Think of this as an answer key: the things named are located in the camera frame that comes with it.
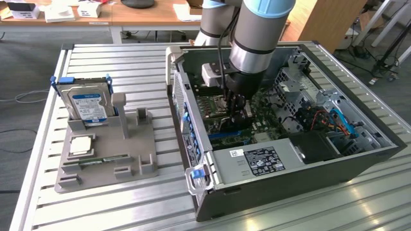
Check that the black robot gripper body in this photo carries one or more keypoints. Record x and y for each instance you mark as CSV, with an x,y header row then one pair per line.
x,y
244,84

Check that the black graphics card metal bracket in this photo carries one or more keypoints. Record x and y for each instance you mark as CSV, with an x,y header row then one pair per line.
x,y
238,126

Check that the installed CPU silver lid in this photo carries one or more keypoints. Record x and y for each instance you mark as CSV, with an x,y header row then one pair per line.
x,y
223,103

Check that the green motherboard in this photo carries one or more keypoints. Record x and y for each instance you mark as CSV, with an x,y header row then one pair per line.
x,y
266,125

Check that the blue expansion slot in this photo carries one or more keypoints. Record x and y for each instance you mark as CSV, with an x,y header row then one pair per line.
x,y
222,136

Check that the silver chipset heatsink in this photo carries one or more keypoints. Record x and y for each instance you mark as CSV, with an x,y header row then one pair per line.
x,y
262,137

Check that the blue card retainer strip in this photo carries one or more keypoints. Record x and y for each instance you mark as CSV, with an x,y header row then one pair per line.
x,y
190,130

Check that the grey power supply black label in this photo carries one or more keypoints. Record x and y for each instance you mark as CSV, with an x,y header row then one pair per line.
x,y
231,168

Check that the blue case latch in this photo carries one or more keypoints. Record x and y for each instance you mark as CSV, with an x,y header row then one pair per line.
x,y
196,174

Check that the black open PC case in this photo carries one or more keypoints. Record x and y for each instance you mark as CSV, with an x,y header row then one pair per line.
x,y
289,183

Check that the white paper stack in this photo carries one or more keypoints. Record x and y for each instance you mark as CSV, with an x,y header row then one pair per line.
x,y
186,14

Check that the small brown cardboard box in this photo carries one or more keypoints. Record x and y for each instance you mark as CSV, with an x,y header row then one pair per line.
x,y
194,3

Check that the white floor appliance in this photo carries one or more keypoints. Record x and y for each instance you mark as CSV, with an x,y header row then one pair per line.
x,y
349,41

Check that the wooden cabinet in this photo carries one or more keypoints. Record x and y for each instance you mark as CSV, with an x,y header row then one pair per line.
x,y
330,21

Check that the metal disk bay cage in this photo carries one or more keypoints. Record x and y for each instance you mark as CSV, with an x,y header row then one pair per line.
x,y
369,139

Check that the grey printed parts rack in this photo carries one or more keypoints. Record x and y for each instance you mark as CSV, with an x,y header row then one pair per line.
x,y
106,142

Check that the black wheeled stand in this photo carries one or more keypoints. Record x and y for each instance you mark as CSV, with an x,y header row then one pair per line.
x,y
382,63

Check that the hard disk blue caddy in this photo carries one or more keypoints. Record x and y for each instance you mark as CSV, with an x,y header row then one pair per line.
x,y
88,106

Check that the dark round object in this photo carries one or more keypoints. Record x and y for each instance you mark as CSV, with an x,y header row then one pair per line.
x,y
138,3

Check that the large brown cardboard box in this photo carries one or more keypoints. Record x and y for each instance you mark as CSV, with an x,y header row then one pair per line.
x,y
369,20

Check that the loose green RAM stick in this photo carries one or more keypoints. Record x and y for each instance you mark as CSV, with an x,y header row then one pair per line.
x,y
96,160

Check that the loose silver CPU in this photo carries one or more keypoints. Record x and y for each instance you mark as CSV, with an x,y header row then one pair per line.
x,y
80,145

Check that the white printed box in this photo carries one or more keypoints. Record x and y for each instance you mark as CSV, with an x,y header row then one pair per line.
x,y
90,10

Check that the white stacked box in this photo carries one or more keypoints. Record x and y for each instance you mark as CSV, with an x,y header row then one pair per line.
x,y
59,16

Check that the white box black lid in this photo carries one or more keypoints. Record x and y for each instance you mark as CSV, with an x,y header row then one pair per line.
x,y
26,14

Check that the CPU socket metal frame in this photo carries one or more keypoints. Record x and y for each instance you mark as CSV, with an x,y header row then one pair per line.
x,y
218,106

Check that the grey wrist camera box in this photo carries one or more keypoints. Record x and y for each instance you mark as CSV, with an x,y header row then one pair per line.
x,y
211,77

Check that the wooden desk white frame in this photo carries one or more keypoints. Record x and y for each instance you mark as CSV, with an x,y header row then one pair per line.
x,y
83,20
144,14

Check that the white table frame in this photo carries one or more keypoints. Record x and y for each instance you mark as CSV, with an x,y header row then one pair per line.
x,y
390,25

